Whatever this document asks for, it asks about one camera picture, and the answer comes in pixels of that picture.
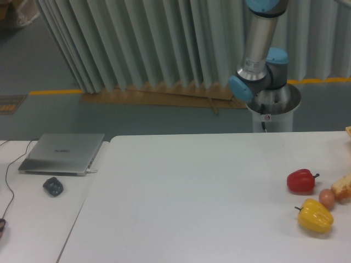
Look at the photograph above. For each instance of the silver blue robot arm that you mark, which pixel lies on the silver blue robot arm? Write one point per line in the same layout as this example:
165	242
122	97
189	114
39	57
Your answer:
261	76

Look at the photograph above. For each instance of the red bell pepper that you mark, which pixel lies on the red bell pepper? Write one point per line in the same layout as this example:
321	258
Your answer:
301	181

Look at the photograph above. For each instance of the yellow bell pepper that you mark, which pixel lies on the yellow bell pepper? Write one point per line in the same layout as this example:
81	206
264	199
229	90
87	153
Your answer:
313	216

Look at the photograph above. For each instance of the wicker basket corner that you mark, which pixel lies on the wicker basket corner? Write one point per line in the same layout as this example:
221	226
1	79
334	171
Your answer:
348	130

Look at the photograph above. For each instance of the brown cardboard sheet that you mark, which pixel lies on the brown cardboard sheet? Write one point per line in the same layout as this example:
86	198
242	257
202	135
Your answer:
215	97

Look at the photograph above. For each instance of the white usb plug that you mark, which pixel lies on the white usb plug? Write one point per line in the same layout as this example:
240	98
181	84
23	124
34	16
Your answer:
89	171

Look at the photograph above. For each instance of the pale green folding curtain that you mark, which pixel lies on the pale green folding curtain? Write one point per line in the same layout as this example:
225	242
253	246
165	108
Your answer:
109	44

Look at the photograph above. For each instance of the silver closed laptop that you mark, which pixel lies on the silver closed laptop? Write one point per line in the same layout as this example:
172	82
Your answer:
63	154

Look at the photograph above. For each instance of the brown egg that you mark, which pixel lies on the brown egg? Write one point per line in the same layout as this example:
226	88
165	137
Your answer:
327	198

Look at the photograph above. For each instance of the bread loaf piece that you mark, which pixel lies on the bread loaf piece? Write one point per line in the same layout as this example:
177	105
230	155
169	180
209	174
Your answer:
341	189

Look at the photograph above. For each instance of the dark object at left edge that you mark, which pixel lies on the dark object at left edge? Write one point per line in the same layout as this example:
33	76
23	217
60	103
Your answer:
2	226

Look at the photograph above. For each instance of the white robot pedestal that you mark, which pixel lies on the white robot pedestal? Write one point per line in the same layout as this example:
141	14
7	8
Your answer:
270	123

